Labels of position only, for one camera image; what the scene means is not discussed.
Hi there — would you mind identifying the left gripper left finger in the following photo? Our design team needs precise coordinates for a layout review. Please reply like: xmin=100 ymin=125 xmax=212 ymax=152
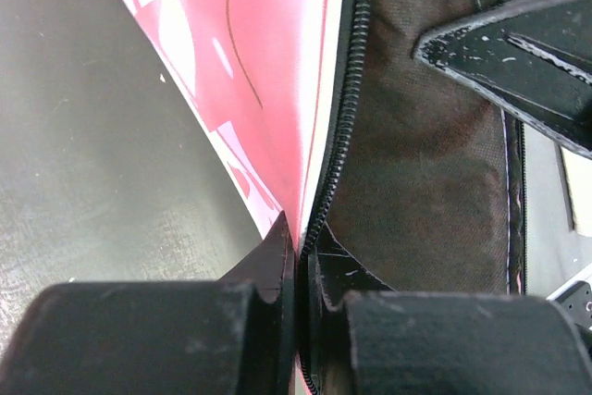
xmin=1 ymin=216 xmax=296 ymax=394

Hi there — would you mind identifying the pink sport racket bag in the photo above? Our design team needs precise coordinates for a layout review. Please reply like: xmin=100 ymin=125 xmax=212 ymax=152
xmin=122 ymin=0 xmax=522 ymax=379

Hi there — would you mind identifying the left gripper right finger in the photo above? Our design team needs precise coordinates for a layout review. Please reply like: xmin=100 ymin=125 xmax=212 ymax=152
xmin=304 ymin=225 xmax=591 ymax=394

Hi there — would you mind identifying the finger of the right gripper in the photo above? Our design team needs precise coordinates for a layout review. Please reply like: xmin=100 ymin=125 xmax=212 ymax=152
xmin=413 ymin=0 xmax=591 ymax=157

